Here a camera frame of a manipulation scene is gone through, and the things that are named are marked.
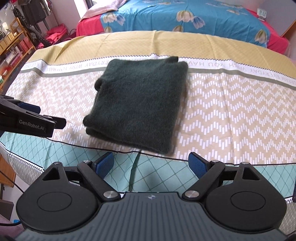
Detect dark green knit sweater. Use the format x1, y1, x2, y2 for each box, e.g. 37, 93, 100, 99
83, 56, 188, 154

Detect red clothes pile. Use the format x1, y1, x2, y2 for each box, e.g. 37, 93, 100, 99
44, 24, 76, 45

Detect hanging dark clothes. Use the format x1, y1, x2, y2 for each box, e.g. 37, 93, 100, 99
13, 0, 53, 47

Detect wooden bedside cabinet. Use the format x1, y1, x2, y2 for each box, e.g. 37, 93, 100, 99
0, 156, 16, 187

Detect wooden shelf unit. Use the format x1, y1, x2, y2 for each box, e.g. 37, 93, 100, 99
1, 18, 36, 93

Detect patterned yellow beige bedspread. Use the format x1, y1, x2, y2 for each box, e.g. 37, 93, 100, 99
0, 30, 296, 235

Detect pink pillow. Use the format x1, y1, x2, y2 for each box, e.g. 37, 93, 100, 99
80, 0, 127, 21

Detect blue floral quilt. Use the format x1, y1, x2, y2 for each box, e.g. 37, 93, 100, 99
100, 1, 270, 48

